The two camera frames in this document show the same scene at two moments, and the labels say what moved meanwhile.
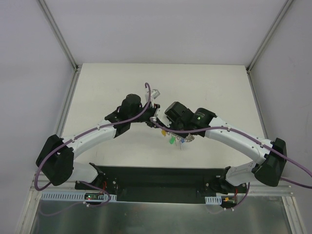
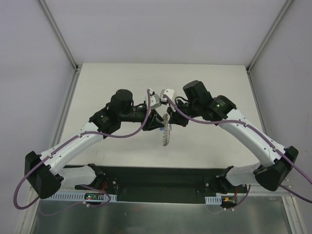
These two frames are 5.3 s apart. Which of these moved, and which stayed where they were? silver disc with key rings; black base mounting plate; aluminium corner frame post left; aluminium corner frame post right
Moved: silver disc with key rings
Stayed: aluminium corner frame post left; aluminium corner frame post right; black base mounting plate
